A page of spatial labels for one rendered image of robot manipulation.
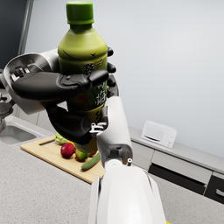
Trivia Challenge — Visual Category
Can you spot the wooden cutting board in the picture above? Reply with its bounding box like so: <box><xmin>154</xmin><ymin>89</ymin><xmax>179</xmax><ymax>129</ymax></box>
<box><xmin>20</xmin><ymin>135</ymin><xmax>106</xmax><ymax>185</ymax></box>

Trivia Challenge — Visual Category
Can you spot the steel kitchen sink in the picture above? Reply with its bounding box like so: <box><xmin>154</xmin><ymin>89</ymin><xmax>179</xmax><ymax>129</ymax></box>
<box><xmin>0</xmin><ymin>123</ymin><xmax>38</xmax><ymax>146</ymax></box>

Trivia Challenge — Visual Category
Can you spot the red apple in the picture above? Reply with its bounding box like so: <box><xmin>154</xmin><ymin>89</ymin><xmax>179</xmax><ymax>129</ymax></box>
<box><xmin>59</xmin><ymin>142</ymin><xmax>76</xmax><ymax>159</ymax></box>

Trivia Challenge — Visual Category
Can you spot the green cucumber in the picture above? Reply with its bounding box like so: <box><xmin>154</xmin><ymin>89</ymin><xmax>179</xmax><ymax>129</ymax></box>
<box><xmin>80</xmin><ymin>151</ymin><xmax>102</xmax><ymax>172</ymax></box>

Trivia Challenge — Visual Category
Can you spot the grey kitchen counter cabinet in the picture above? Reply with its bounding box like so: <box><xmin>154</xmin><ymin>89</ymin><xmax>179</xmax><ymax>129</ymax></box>
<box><xmin>128</xmin><ymin>125</ymin><xmax>224</xmax><ymax>206</ymax></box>

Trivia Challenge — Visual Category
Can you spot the steel faucet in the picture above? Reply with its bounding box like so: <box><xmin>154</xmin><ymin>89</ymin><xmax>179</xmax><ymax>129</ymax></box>
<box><xmin>0</xmin><ymin>92</ymin><xmax>15</xmax><ymax>133</ymax></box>

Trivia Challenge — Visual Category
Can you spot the white microwave oven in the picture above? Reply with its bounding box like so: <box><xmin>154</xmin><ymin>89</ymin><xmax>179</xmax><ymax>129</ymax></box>
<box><xmin>140</xmin><ymin>119</ymin><xmax>179</xmax><ymax>150</ymax></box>

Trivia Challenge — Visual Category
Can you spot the green tea bottle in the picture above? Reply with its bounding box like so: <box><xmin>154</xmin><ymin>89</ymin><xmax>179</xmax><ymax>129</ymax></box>
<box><xmin>57</xmin><ymin>0</ymin><xmax>109</xmax><ymax>155</ymax></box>

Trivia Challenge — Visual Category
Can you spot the dark window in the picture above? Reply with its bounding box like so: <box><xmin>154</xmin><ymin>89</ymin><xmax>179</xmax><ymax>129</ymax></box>
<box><xmin>0</xmin><ymin>0</ymin><xmax>35</xmax><ymax>70</ymax></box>

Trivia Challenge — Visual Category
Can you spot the green leafy vegetable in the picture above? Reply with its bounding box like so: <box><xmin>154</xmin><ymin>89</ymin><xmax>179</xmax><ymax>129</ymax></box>
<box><xmin>54</xmin><ymin>132</ymin><xmax>70</xmax><ymax>146</ymax></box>

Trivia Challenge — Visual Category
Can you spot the green apple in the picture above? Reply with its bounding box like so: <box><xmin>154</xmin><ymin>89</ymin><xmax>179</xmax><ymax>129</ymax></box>
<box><xmin>74</xmin><ymin>148</ymin><xmax>90</xmax><ymax>162</ymax></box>

